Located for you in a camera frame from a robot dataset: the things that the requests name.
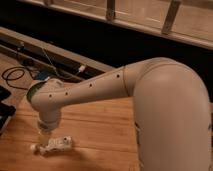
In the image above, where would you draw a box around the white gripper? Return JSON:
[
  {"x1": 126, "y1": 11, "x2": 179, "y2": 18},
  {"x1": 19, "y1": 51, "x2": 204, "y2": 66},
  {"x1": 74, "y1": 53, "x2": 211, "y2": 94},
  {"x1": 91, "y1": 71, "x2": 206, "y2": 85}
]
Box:
[{"x1": 37, "y1": 119, "x2": 60, "y2": 154}]

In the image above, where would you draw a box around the white plastic bottle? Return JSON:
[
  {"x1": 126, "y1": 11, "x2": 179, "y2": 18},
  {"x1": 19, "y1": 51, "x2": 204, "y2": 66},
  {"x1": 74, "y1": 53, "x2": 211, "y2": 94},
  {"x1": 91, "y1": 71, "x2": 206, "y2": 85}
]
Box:
[{"x1": 30, "y1": 136, "x2": 73, "y2": 155}]

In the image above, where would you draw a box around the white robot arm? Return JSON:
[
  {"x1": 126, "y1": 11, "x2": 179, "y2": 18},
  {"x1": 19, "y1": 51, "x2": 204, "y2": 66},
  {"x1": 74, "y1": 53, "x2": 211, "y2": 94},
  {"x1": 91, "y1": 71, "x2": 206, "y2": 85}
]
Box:
[{"x1": 27, "y1": 57, "x2": 213, "y2": 171}]

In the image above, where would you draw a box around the green ceramic bowl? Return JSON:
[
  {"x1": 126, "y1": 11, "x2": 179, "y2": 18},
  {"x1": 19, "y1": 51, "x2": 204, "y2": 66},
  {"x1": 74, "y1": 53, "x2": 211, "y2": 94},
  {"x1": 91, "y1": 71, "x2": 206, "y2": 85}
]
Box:
[{"x1": 26, "y1": 82, "x2": 46, "y2": 102}]

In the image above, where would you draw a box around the blue object behind bowl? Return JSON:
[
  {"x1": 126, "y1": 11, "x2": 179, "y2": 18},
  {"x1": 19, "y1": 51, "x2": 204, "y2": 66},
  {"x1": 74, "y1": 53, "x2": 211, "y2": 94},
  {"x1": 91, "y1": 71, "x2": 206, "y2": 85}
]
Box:
[{"x1": 34, "y1": 70, "x2": 50, "y2": 80}]

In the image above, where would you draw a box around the black equipment at left edge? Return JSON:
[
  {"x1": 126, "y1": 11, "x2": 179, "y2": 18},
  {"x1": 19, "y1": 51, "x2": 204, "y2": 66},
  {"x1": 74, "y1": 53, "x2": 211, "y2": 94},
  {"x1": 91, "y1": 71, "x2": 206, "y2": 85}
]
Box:
[{"x1": 0, "y1": 85, "x2": 16, "y2": 136}]

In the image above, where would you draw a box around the black coiled cable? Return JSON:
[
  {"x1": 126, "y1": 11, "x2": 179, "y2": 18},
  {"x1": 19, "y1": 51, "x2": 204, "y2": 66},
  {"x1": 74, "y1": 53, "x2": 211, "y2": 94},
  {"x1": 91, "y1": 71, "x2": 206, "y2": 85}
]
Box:
[{"x1": 1, "y1": 65, "x2": 38, "y2": 90}]

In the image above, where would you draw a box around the thin white cable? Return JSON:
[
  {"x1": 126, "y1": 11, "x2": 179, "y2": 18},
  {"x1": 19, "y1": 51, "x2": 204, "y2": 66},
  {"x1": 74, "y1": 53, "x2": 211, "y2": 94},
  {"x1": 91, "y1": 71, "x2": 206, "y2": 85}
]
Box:
[{"x1": 39, "y1": 47, "x2": 62, "y2": 78}]

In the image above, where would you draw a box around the wooden railing frame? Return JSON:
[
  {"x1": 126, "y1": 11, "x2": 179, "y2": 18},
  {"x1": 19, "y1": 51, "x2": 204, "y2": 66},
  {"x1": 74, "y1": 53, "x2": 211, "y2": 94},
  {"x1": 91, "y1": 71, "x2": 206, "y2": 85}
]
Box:
[{"x1": 20, "y1": 0, "x2": 213, "y2": 50}]

